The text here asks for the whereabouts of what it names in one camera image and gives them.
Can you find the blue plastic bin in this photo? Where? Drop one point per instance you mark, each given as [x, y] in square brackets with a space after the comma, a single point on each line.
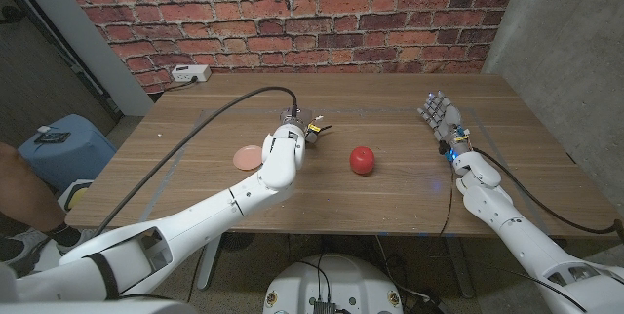
[73, 155]

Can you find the dark round floor object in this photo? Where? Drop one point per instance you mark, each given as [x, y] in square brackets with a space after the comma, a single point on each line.
[237, 242]

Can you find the black phone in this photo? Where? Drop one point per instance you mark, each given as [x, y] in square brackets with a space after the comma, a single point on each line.
[52, 137]

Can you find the red brick printed backdrop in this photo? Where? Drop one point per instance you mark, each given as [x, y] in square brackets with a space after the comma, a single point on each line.
[292, 16]

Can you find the grey black sneaker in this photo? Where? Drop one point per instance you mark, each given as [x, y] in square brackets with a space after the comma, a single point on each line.
[24, 255]

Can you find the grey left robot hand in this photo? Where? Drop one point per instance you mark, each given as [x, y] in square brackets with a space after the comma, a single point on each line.
[295, 119]

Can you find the white power strip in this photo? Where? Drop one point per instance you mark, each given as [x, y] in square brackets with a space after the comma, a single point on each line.
[190, 73]

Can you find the person's bare leg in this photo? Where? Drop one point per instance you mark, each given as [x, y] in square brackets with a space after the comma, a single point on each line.
[24, 192]

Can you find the pink round disc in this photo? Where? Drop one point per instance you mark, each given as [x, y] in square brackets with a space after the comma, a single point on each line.
[246, 158]

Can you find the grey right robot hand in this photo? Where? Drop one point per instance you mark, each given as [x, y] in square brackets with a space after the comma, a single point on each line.
[446, 119]

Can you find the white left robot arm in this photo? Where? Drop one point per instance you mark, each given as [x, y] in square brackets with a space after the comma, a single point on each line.
[195, 226]

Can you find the white robot torso base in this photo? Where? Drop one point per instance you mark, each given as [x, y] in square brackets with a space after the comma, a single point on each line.
[331, 285]

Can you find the grey table leg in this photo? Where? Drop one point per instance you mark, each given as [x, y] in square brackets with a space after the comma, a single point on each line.
[459, 267]
[209, 267]

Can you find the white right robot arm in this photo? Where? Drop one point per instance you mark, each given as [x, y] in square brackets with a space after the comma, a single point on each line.
[526, 238]

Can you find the red ball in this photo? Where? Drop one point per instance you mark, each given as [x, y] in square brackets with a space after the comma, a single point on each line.
[362, 160]

